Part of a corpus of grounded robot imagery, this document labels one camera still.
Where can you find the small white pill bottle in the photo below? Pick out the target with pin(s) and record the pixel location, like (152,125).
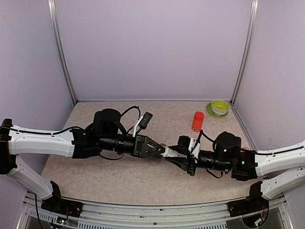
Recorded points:
(170,153)

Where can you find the lime green bowl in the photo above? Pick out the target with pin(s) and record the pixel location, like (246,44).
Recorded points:
(220,105)

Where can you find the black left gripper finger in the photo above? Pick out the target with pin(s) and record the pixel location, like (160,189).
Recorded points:
(154,153)
(151,146)

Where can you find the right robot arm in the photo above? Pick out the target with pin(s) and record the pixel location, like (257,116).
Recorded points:
(227,156)

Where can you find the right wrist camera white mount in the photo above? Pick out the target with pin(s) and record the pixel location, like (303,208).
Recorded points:
(194,147)

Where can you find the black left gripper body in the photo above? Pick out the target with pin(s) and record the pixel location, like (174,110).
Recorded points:
(139,139)

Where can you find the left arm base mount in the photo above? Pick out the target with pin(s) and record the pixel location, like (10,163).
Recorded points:
(59,205)

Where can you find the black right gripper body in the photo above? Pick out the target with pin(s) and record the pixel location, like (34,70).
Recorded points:
(191,167)

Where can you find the front aluminium rail base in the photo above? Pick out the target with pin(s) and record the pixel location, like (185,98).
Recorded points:
(95,215)

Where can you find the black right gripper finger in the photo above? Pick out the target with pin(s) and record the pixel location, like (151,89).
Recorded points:
(181,148)
(181,162)

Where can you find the left aluminium frame post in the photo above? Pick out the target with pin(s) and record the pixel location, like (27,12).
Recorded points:
(60,50)

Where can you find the white bowl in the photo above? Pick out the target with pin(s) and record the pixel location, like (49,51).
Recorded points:
(220,111)

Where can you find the green plate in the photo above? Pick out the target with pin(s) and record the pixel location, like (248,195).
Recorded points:
(212,113)

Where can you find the orange pill bottle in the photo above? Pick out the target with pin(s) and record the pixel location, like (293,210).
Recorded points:
(198,121)

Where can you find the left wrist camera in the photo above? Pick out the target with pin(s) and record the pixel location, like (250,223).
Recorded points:
(141,123)

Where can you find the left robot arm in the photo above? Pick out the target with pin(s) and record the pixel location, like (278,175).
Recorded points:
(105,133)

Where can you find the right aluminium frame post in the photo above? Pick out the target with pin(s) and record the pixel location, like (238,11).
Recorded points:
(246,50)

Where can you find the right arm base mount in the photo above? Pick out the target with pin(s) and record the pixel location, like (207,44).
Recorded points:
(252,203)

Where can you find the aluminium frame post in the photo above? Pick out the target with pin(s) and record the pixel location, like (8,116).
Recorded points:
(60,50)
(246,50)

